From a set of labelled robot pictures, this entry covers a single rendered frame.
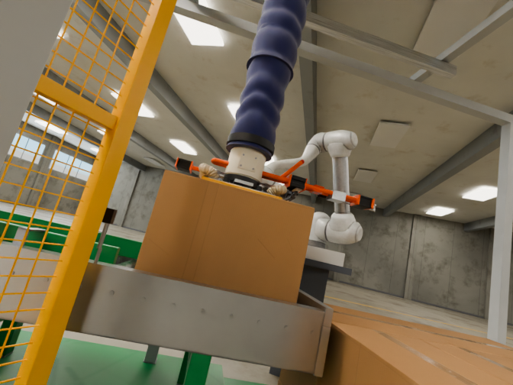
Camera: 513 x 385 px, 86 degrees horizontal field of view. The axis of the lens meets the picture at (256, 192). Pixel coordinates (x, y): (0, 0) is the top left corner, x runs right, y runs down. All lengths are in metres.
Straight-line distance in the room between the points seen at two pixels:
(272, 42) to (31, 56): 1.19
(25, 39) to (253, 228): 0.86
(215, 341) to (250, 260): 0.29
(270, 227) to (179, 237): 0.34
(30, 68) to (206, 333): 0.79
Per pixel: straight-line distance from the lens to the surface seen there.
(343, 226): 1.90
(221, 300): 0.92
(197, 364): 0.98
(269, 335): 0.97
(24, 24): 0.37
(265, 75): 1.37
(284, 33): 1.50
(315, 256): 1.83
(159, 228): 1.07
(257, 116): 1.26
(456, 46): 3.91
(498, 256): 4.58
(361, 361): 0.99
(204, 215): 1.05
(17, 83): 0.36
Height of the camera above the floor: 0.75
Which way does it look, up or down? 11 degrees up
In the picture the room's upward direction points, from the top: 13 degrees clockwise
